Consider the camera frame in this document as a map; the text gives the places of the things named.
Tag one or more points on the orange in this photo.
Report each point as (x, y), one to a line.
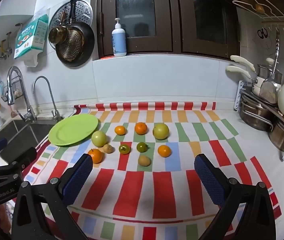
(120, 130)
(95, 156)
(141, 128)
(164, 151)

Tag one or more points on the round metal steamer plate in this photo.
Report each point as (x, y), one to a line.
(84, 11)

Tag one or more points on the perforated metal strainer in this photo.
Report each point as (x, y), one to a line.
(72, 46)

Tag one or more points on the green plate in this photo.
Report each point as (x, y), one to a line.
(72, 130)

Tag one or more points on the small tan kiwi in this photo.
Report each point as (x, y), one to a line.
(108, 148)
(144, 160)

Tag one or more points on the green tomato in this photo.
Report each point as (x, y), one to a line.
(142, 147)
(124, 149)

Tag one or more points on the black frying pan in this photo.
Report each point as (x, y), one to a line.
(88, 42)

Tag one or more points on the black scissors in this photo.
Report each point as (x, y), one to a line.
(262, 33)

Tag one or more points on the pull-down steel faucet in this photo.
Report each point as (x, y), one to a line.
(13, 80)

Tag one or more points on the striped colourful tablecloth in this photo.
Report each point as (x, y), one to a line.
(132, 192)

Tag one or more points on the yellow-green apple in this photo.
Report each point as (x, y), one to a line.
(160, 131)

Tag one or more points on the stainless steel pot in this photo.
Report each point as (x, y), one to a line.
(281, 136)
(254, 115)

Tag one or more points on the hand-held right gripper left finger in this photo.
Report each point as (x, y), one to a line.
(78, 180)

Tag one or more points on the dark brown window frame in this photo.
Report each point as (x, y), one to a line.
(171, 17)

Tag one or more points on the small brass saucepan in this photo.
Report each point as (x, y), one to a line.
(57, 35)

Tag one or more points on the steel hanging ladle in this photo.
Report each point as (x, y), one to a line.
(276, 55)

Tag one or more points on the green apple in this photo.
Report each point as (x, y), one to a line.
(99, 138)

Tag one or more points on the gooseneck steel faucet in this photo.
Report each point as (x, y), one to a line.
(48, 90)

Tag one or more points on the white plastic dish rack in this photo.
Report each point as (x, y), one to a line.
(239, 95)

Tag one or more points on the white pump soap bottle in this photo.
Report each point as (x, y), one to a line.
(119, 42)

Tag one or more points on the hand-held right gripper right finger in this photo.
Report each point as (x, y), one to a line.
(209, 182)

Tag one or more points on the stainless steel sink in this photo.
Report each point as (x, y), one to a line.
(19, 132)

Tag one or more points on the teal tissue package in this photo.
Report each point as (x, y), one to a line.
(30, 36)

